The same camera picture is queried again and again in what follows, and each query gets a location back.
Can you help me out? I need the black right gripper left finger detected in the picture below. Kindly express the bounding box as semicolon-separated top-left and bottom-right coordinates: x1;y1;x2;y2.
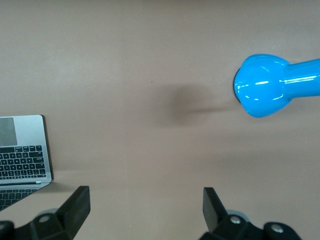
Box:
0;185;91;240

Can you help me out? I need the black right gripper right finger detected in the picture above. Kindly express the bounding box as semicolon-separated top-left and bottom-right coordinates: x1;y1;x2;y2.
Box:
198;187;301;240

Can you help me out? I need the silver laptop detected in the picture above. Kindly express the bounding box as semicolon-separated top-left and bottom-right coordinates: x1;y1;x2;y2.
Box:
0;114;55;213

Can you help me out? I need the blue desk lamp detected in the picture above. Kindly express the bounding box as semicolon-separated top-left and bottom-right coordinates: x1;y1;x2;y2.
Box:
233;53;320;119

